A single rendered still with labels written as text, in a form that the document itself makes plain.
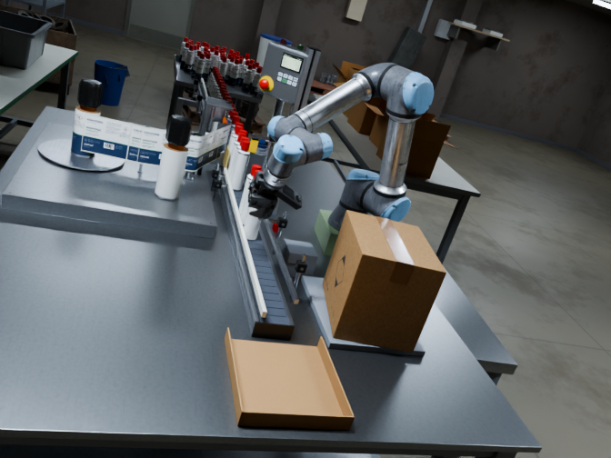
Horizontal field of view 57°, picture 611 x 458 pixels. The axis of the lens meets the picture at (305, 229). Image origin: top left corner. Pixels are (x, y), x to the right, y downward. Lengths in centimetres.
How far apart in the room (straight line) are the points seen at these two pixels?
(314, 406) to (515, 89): 1192
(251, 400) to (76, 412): 37
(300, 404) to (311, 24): 1030
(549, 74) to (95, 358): 1249
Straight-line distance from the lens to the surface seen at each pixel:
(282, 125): 171
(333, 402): 141
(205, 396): 132
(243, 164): 227
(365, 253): 147
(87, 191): 205
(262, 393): 136
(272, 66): 219
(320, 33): 1140
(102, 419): 124
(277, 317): 154
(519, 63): 1291
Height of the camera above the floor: 170
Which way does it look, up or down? 23 degrees down
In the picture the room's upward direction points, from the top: 17 degrees clockwise
